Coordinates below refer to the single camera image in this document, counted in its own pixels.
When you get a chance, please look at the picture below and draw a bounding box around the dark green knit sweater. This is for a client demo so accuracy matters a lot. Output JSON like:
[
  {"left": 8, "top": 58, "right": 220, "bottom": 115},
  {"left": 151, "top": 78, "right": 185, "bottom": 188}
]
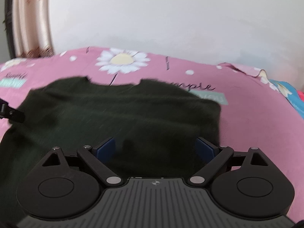
[{"left": 1, "top": 77, "right": 221, "bottom": 222}]

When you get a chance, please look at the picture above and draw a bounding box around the pink floral bed sheet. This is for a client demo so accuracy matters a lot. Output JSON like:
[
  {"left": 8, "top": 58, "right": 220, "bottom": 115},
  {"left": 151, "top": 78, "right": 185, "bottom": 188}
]
[{"left": 1, "top": 47, "right": 303, "bottom": 221}]

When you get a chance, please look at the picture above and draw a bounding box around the blue patterned blanket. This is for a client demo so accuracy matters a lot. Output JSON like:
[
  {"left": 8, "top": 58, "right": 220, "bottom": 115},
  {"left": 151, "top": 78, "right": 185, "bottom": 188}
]
[{"left": 270, "top": 79, "right": 304, "bottom": 118}]

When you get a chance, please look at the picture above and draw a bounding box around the beige lace-trimmed curtain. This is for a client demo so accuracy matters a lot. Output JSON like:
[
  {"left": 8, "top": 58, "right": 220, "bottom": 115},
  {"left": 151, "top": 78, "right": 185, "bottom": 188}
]
[{"left": 12, "top": 0, "right": 54, "bottom": 58}]

